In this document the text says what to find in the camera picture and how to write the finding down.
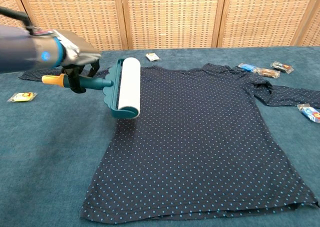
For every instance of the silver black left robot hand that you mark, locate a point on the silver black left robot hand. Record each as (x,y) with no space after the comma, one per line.
(78,50)

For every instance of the teal lint roller yellow tip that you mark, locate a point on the teal lint roller yellow tip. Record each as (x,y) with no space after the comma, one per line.
(128,84)

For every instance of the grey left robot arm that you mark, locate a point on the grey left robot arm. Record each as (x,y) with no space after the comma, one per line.
(22,49)

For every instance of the navy polka dot shirt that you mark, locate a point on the navy polka dot shirt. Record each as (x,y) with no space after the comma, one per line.
(187,137)

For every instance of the yellow snack packet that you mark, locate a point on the yellow snack packet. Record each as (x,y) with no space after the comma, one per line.
(22,96)

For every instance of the white snack packet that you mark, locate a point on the white snack packet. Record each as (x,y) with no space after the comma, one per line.
(152,57)

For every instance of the teal velvet table cloth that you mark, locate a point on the teal velvet table cloth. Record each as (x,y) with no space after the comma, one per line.
(37,162)

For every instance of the brown snack packet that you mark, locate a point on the brown snack packet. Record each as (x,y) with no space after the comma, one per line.
(267,73)

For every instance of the dark snack packet orange print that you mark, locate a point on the dark snack packet orange print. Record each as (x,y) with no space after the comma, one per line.
(283,67)

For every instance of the light blue snack packet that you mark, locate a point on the light blue snack packet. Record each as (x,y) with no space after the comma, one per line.
(310,112)

